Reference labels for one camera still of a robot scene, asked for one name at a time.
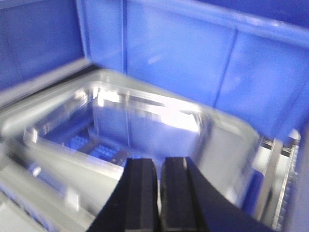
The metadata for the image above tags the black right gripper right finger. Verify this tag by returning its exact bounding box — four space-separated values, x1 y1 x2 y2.
160 157 271 232

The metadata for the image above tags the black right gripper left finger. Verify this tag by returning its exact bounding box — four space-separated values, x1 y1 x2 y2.
87 159 158 232

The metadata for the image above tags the silver metal tray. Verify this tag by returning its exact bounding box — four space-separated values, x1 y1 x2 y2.
0 70 260 232

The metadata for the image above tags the roller track divider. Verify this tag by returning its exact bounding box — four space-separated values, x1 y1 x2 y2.
253 131 301 232

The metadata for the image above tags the large blue crate upper middle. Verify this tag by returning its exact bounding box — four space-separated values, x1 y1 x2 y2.
0 0 309 143

